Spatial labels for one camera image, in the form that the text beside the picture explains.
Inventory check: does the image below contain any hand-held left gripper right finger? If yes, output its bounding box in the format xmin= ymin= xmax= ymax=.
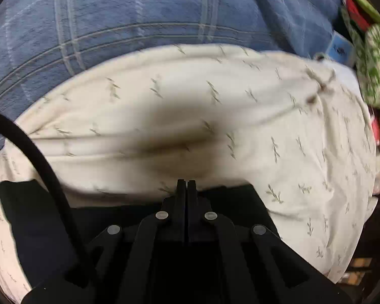
xmin=187 ymin=180 xmax=353 ymax=304

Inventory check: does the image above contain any blue label card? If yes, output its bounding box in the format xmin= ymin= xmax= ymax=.
xmin=326 ymin=32 xmax=356 ymax=68

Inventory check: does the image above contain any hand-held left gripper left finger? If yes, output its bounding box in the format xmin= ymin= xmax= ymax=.
xmin=22 ymin=179 xmax=187 ymax=304

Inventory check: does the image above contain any white leaf-print bedsheet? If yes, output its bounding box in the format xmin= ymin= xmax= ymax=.
xmin=0 ymin=43 xmax=380 ymax=301

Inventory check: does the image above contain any blue plaid blanket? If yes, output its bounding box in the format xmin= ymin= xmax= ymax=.
xmin=0 ymin=0 xmax=346 ymax=159

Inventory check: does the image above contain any black cable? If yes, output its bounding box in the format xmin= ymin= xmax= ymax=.
xmin=0 ymin=108 xmax=97 ymax=289

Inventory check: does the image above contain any green white patterned cloth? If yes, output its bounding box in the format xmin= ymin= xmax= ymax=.
xmin=339 ymin=0 xmax=380 ymax=194

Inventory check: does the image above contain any black garment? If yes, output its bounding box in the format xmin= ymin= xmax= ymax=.
xmin=0 ymin=179 xmax=281 ymax=295

